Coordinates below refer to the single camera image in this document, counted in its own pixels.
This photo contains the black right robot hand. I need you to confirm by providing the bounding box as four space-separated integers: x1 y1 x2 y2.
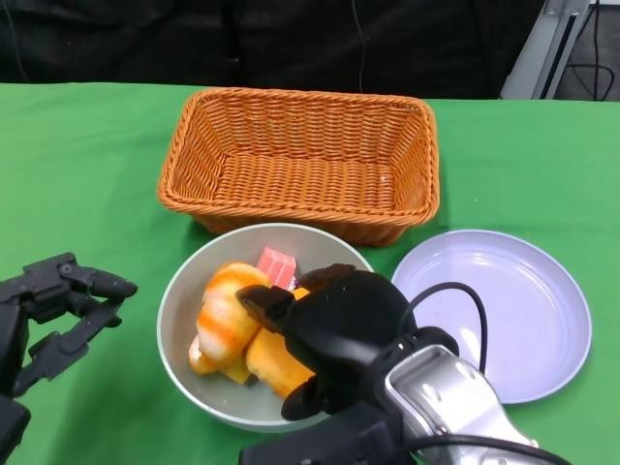
235 263 420 420

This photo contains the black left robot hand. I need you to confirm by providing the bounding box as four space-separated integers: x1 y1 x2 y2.
0 251 139 398

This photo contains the orange ring-shaped bread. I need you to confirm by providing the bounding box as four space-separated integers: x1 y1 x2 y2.
245 286 316 399

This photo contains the striped orange croissant bread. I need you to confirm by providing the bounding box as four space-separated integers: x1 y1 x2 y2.
188 262 272 375

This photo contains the grey round bowl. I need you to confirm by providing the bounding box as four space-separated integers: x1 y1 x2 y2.
157 222 384 433

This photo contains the pink cake slice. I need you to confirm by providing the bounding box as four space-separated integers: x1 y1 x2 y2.
256 246 297 291

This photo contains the yellow cake slice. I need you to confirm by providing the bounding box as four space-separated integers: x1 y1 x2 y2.
220 365 253 385

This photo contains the orange wicker basket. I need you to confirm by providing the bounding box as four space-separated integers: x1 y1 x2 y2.
157 86 441 247

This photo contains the lavender round plate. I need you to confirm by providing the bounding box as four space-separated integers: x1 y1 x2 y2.
390 229 593 406

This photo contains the green tablecloth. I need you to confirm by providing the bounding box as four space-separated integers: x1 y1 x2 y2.
0 80 620 465

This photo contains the black backdrop curtain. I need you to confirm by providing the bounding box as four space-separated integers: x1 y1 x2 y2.
0 0 539 101

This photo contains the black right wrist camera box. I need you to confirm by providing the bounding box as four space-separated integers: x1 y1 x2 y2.
239 411 418 465

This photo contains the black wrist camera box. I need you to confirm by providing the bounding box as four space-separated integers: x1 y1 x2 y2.
239 411 418 465
0 391 31 461

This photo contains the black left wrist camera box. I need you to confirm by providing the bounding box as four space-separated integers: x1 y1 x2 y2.
0 391 31 461

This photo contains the thin black hanging cable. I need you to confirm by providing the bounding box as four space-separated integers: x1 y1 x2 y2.
351 0 368 93

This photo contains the grey aluminium frame post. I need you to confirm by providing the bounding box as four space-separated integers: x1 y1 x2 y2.
501 0 600 101

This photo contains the black background floor cable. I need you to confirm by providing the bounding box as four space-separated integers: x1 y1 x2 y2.
566 0 620 102

